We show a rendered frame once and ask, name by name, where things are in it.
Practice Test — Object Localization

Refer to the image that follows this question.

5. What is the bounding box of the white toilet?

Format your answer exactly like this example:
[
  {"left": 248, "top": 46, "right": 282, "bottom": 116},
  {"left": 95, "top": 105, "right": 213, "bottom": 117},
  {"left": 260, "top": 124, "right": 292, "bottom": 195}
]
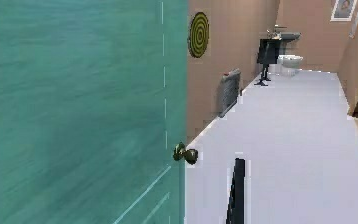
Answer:
[{"left": 276, "top": 54, "right": 304, "bottom": 77}]

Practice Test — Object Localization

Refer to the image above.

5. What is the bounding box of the grey wall sink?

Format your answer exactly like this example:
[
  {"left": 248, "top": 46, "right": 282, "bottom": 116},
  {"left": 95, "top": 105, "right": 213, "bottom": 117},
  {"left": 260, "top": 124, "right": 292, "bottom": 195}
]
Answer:
[{"left": 266, "top": 24, "right": 302, "bottom": 44}]

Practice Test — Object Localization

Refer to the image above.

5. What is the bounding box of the yellow black round dartboard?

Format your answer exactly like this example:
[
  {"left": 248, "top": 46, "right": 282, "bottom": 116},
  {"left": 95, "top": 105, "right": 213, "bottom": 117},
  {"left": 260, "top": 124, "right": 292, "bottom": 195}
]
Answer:
[{"left": 187, "top": 11, "right": 211, "bottom": 59}]

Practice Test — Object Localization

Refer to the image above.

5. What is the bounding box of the white framed portrait picture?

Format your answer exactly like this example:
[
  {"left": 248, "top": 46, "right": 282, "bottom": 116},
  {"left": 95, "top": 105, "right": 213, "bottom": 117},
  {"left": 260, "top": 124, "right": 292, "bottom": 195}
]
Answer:
[{"left": 330, "top": 0, "right": 358, "bottom": 23}]

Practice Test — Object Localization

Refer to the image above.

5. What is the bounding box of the black flat upright panel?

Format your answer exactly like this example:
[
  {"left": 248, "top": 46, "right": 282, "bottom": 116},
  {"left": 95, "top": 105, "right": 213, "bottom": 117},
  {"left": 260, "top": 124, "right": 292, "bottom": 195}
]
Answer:
[{"left": 225, "top": 157, "right": 247, "bottom": 224}]

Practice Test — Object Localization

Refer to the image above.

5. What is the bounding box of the dark brass door knob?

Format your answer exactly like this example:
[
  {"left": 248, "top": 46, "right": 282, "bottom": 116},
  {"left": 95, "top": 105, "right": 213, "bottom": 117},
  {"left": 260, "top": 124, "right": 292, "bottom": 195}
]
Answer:
[{"left": 172, "top": 141, "right": 199, "bottom": 166}]

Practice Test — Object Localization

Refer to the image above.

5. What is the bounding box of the teal room door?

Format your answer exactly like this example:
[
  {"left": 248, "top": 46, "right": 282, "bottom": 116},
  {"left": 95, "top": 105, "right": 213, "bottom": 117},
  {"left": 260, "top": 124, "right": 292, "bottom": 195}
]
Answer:
[{"left": 0, "top": 0, "right": 189, "bottom": 224}]

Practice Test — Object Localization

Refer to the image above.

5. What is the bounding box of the black towel stand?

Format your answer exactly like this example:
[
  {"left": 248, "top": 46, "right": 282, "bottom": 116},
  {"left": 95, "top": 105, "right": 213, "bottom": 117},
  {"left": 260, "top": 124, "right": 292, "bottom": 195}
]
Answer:
[{"left": 253, "top": 38, "right": 283, "bottom": 87}]

